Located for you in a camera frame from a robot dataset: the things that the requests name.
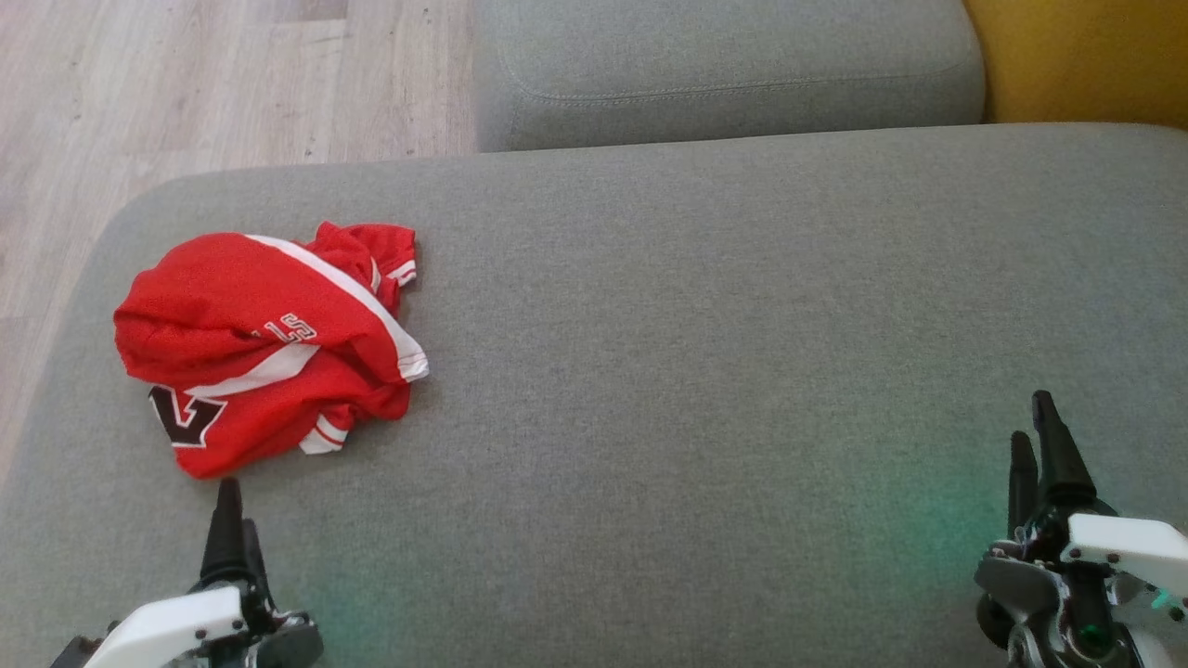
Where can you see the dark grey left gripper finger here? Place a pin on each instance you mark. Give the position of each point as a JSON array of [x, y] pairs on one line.
[[225, 538], [258, 566]]

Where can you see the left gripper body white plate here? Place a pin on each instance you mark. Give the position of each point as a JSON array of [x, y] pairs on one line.
[[167, 626]]

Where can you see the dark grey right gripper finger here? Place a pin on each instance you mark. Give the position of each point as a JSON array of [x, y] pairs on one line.
[[1023, 482], [1060, 464]]

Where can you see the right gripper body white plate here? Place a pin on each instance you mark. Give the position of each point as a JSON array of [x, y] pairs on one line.
[[1123, 552]]

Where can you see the red Bulls 23 jersey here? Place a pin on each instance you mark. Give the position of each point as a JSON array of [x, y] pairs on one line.
[[251, 427]]

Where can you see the red shorts with white stripes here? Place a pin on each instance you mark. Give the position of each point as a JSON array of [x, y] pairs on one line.
[[213, 288]]

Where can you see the large grey sofa chaise cushion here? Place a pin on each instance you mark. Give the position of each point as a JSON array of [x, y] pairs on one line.
[[696, 371]]

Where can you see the large yellow sofa back cushion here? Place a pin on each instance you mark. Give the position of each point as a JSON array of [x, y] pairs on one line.
[[1086, 56]]

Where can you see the grey sofa back cushion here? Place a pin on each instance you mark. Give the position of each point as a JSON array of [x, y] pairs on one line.
[[724, 56]]

